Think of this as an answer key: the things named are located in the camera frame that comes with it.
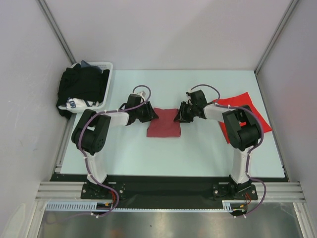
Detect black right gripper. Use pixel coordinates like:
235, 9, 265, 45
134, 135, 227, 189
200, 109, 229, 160
174, 101, 197, 123

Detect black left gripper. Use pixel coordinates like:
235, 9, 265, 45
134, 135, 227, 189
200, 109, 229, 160
134, 101, 159, 123

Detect pink garment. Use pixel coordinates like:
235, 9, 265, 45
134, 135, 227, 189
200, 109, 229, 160
147, 108, 181, 138

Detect red tank top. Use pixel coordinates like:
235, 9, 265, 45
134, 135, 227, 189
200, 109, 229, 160
208, 92, 273, 144

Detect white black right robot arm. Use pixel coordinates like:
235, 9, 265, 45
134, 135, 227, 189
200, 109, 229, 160
174, 90, 264, 199

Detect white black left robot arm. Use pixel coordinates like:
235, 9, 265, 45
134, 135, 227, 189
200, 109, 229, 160
71, 93, 159, 198

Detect white plastic laundry basket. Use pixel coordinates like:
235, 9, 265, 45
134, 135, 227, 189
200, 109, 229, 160
56, 60, 112, 118

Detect white garment blue letters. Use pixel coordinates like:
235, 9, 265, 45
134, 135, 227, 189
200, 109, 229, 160
58, 98, 99, 111

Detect black garment in basket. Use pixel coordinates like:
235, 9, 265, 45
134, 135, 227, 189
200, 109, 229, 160
56, 61, 110, 119

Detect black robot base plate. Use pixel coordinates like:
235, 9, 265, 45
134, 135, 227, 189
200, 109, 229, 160
50, 174, 258, 210

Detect white slotted cable duct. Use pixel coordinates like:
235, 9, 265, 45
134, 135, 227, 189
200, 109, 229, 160
46, 201, 243, 213

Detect left aluminium corner post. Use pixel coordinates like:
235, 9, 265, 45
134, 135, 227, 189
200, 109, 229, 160
35, 0, 76, 64

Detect aluminium corner post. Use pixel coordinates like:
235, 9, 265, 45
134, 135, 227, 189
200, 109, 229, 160
254, 0, 301, 76
35, 0, 76, 64

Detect right aluminium corner post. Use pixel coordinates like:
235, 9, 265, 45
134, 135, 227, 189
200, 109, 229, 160
254, 0, 301, 76

